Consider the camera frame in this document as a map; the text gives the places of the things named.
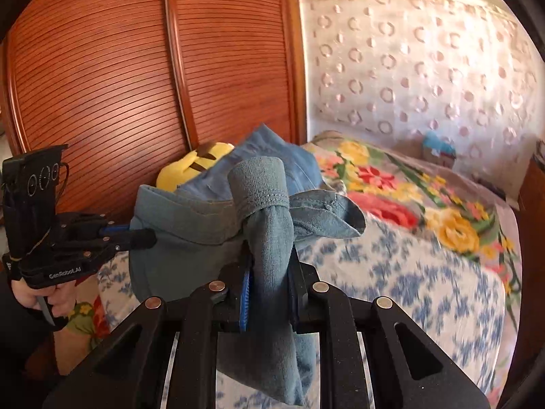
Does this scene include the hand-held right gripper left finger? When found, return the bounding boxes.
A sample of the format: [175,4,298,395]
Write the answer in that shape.
[43,262,253,409]

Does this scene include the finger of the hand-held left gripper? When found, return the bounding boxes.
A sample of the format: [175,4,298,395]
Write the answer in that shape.
[100,223,133,238]
[108,228,157,253]

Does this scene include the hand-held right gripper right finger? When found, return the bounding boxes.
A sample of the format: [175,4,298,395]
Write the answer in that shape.
[289,260,490,409]

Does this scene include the grey-blue pants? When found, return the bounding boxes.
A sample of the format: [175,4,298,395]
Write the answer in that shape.
[128,157,367,407]

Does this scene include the person's left hand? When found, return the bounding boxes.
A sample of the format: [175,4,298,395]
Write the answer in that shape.
[11,279,78,327]

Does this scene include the yellow plush toy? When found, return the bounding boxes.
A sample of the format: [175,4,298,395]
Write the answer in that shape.
[156,141,235,192]

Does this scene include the bed with floral cover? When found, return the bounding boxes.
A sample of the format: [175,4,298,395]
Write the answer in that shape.
[96,217,508,409]
[67,130,525,338]

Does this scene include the blue denim jeans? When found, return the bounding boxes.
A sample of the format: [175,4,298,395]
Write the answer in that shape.
[176,124,338,197]

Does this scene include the wooden slatted wardrobe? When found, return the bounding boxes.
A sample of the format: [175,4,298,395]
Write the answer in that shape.
[0,0,308,222]

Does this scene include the cardboard box with blue cloth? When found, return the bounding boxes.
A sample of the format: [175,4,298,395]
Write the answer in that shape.
[421,131,456,167]

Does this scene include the circle-patterned sheer curtain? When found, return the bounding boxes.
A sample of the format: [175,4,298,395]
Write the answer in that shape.
[297,0,542,199]

